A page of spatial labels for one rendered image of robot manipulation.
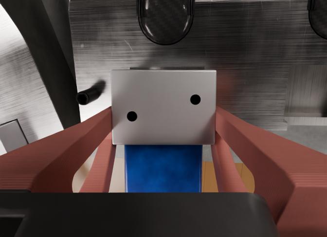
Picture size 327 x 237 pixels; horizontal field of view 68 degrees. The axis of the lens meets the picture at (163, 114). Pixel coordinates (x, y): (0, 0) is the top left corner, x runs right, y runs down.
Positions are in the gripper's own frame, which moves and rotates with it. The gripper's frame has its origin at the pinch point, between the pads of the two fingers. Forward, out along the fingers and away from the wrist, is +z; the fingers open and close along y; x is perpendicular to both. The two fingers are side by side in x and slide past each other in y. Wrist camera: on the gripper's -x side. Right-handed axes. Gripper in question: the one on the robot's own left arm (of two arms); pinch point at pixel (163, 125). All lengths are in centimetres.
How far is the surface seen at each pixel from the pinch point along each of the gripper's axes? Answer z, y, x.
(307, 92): 6.4, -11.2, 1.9
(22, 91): 10.1, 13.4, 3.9
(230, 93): 4.8, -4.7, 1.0
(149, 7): 7.9, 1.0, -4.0
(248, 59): 5.5, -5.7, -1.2
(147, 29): 7.2, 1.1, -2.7
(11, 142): 7.0, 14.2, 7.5
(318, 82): 6.6, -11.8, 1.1
